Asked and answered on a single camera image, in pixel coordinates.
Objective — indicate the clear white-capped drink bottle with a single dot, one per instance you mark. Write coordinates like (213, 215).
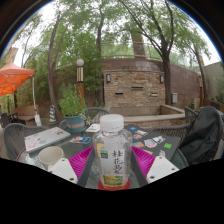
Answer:
(111, 146)

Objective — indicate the orange canopy umbrella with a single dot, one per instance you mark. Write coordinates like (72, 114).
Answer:
(13, 78)

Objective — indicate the colourful printed card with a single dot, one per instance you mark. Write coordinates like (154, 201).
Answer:
(80, 140)

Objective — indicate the black laptop with stickers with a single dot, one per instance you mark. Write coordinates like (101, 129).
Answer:
(151, 135)

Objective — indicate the white sticker sheet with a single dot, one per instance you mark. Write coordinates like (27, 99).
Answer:
(93, 128)

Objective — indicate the black backpack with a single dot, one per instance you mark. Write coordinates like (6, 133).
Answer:
(203, 133)

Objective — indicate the white canopy base weight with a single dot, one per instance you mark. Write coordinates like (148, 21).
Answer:
(38, 120)

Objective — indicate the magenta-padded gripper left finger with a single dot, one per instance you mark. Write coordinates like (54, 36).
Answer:
(81, 161)

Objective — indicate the silver laptop with stickers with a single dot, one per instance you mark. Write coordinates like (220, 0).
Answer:
(46, 138)

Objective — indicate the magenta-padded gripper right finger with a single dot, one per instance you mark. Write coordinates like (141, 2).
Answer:
(145, 161)

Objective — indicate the grey wall box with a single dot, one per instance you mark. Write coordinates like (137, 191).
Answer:
(174, 98)

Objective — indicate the black wall lamp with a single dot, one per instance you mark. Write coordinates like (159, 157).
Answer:
(108, 78)
(162, 79)

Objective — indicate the wooden bench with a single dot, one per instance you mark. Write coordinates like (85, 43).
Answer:
(25, 111)

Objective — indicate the green plant in blue pot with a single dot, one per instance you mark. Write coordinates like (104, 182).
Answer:
(73, 106)

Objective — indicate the white cup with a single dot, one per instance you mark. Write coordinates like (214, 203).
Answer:
(50, 156)

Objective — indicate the blue yellow striped cone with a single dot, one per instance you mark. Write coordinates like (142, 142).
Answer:
(52, 115)

